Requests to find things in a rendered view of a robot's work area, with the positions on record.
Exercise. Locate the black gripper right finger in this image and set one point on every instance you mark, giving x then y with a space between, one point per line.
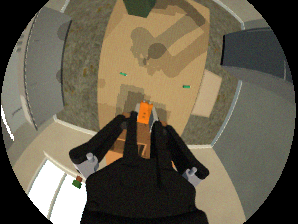
184 160

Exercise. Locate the orange chest of drawers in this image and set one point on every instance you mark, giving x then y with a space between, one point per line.
111 155

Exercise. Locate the orange rectangular block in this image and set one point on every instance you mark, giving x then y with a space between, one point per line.
145 111

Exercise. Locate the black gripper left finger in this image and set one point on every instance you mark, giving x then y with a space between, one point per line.
86 157

